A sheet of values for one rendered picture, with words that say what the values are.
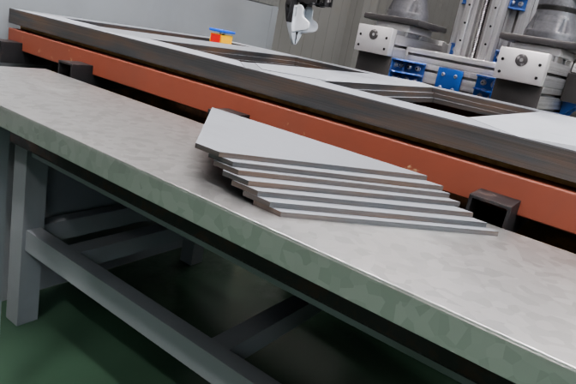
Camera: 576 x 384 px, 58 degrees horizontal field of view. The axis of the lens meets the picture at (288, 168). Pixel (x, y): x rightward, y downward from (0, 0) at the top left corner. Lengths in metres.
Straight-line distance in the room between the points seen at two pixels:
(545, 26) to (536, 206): 1.11
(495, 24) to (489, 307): 1.57
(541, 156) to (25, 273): 1.33
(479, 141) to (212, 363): 0.68
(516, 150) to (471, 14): 1.31
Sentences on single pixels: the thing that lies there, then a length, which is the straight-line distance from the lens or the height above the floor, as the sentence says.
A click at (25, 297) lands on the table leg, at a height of 0.08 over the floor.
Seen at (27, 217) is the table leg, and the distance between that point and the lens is 1.55.
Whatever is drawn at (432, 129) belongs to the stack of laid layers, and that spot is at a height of 0.83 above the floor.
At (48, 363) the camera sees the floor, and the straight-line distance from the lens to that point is 1.55.
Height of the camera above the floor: 0.92
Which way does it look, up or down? 15 degrees down
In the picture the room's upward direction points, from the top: 11 degrees clockwise
